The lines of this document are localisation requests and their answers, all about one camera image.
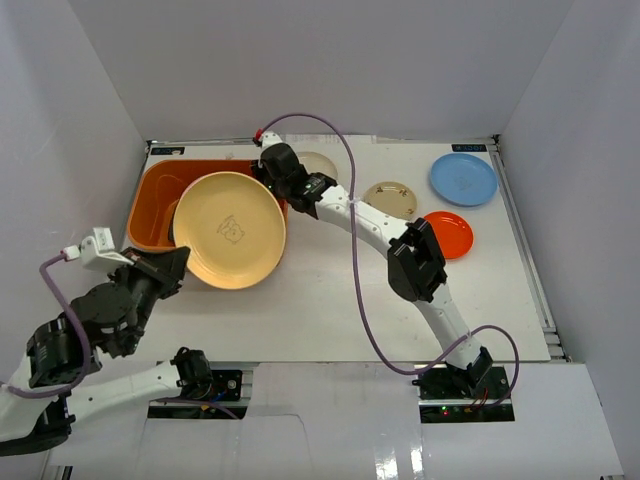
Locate cream round plate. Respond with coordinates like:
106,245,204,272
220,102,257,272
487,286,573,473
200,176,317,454
296,151,339,181

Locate yellow round plate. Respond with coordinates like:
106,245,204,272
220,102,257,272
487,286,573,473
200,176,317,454
172,172,287,290

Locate blue round plate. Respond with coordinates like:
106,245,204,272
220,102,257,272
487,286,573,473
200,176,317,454
429,153,498,207

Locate orange round plate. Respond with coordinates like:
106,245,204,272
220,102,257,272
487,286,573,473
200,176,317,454
424,211,474,260

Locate pink round plate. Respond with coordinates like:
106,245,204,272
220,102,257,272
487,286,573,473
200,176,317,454
180,175,209,201

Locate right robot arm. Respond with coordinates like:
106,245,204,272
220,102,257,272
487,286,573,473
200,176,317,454
251,136,493,399

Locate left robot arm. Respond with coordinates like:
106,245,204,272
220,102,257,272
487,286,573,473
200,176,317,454
1,239,213,457

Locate orange plastic bin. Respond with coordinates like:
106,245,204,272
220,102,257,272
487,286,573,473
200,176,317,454
127,158,288,253

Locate white paper sheets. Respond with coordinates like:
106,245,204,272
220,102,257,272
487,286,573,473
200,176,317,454
282,134,377,146

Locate small beige patterned plate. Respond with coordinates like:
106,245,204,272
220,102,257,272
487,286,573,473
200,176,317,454
363,181,418,220

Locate right black logo label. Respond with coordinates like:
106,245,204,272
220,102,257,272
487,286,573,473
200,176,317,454
451,144,487,153

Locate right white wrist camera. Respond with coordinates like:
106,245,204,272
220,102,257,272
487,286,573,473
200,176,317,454
252,129,283,149

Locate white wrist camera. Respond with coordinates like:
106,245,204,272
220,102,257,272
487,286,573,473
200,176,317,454
61,227,134,274
252,129,283,149

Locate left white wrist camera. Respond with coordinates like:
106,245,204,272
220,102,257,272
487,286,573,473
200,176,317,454
61,227,134,274

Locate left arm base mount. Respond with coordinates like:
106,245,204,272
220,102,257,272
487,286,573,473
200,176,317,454
147,369,249,420

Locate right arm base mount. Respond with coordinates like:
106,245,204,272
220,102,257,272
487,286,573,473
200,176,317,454
412,366,515,425

